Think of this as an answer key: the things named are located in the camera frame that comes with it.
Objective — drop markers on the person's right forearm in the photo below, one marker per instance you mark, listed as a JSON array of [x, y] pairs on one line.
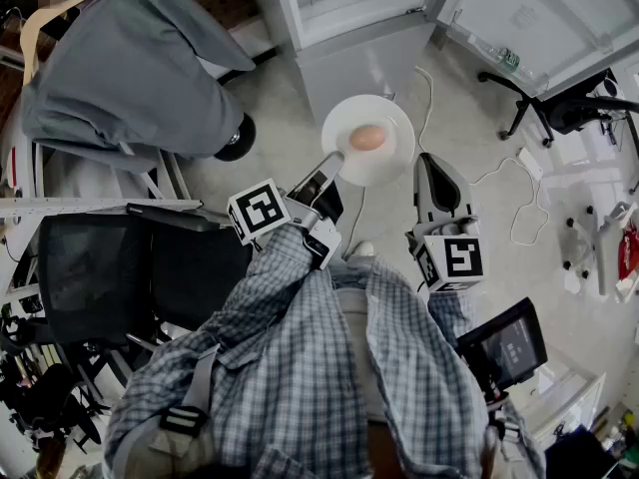
[[449, 312]]

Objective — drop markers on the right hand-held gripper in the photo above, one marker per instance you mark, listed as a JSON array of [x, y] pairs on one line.
[[459, 262]]

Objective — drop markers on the person's leg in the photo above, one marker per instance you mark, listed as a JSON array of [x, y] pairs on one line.
[[354, 272]]

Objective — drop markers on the red bag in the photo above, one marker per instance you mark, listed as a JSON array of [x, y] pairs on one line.
[[629, 252]]

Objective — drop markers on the clear bottle with green label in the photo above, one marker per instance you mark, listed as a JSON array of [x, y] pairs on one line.
[[509, 60]]

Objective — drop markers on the person's white shoe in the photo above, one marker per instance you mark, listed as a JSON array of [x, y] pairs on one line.
[[362, 249]]

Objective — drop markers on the black swivel chair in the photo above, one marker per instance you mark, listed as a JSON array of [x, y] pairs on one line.
[[50, 402]]

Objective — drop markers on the white round plate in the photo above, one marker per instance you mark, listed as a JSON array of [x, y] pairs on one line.
[[389, 167]]

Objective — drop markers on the black armrest office chair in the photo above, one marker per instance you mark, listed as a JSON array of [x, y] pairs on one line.
[[574, 110]]

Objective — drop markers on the black wheel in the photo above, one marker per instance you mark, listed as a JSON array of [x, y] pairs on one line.
[[239, 140]]

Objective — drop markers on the white swivel chair base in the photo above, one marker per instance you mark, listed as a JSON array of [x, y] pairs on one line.
[[599, 252]]

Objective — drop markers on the white power adapter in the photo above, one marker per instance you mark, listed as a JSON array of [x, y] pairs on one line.
[[530, 162]]

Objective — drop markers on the black mesh office chair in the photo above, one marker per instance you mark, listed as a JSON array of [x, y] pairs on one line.
[[100, 267]]

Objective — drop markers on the beige wooden hanger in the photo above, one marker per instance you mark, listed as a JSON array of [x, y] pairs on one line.
[[30, 33]]

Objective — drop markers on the brown egg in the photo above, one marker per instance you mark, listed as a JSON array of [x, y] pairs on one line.
[[367, 137]]

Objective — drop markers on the white perforated metal frame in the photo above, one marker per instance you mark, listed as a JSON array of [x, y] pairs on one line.
[[75, 206]]

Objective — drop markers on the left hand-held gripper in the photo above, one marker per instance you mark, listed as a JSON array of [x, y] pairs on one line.
[[257, 210]]

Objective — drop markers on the white refrigerator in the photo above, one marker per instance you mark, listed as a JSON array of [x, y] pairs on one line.
[[359, 58]]

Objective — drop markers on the person's plaid shirt torso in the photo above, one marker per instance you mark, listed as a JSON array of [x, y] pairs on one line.
[[299, 367]]

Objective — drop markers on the white cabinet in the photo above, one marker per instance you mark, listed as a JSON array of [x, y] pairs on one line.
[[574, 402]]

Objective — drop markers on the black screen device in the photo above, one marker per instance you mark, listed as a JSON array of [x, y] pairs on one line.
[[509, 352]]

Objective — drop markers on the person's left forearm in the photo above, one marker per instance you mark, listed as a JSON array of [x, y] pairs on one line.
[[279, 277]]

